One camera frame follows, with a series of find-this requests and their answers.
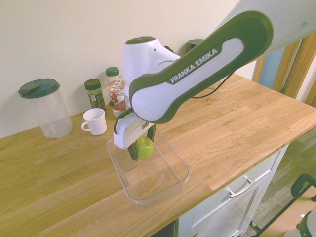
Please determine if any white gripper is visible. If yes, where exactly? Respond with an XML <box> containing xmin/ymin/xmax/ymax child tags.
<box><xmin>113</xmin><ymin>114</ymin><xmax>157</xmax><ymax>162</ymax></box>

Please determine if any green apple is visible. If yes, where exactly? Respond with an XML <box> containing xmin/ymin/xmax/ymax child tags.
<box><xmin>135</xmin><ymin>136</ymin><xmax>155</xmax><ymax>160</ymax></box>

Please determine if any clear plastic container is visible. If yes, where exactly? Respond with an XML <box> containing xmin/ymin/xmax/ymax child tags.
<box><xmin>106</xmin><ymin>129</ymin><xmax>191</xmax><ymax>205</ymax></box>

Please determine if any small red capped bottle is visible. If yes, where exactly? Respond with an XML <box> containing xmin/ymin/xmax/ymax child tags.
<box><xmin>113</xmin><ymin>102</ymin><xmax>127</xmax><ymax>119</ymax></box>

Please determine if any white mug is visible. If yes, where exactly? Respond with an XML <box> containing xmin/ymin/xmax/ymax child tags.
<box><xmin>80</xmin><ymin>107</ymin><xmax>108</xmax><ymax>136</ymax></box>

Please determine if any yogurt cup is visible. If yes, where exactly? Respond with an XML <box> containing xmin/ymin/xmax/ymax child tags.
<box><xmin>105</xmin><ymin>79</ymin><xmax>127</xmax><ymax>107</ymax></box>

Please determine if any spice jar dark lid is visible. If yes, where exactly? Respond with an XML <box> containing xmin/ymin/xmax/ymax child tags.
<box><xmin>83</xmin><ymin>79</ymin><xmax>107</xmax><ymax>112</ymax></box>

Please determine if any clear bottle green cap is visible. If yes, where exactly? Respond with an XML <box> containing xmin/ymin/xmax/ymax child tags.
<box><xmin>105</xmin><ymin>67</ymin><xmax>123</xmax><ymax>86</ymax></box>

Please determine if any white drawer front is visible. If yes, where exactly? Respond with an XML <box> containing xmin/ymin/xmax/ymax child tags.
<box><xmin>179</xmin><ymin>169</ymin><xmax>274</xmax><ymax>237</ymax></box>

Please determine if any clear pitcher dark lid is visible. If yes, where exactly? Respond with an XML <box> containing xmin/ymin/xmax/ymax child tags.
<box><xmin>17</xmin><ymin>78</ymin><xmax>73</xmax><ymax>139</ymax></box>

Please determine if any white kitchen cabinet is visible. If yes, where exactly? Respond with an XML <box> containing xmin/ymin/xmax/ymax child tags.
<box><xmin>172</xmin><ymin>144</ymin><xmax>290</xmax><ymax>237</ymax></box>

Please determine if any black stand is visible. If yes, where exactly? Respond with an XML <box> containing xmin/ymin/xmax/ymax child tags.
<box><xmin>253</xmin><ymin>173</ymin><xmax>316</xmax><ymax>237</ymax></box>

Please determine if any white device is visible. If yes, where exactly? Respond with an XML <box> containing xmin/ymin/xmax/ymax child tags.
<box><xmin>295</xmin><ymin>209</ymin><xmax>316</xmax><ymax>237</ymax></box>

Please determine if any silver drawer handle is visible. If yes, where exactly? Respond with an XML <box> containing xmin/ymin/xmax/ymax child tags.
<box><xmin>227</xmin><ymin>179</ymin><xmax>256</xmax><ymax>199</ymax></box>

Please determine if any wooden door frame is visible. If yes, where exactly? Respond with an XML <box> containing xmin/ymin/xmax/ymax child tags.
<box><xmin>251</xmin><ymin>33</ymin><xmax>316</xmax><ymax>107</ymax></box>

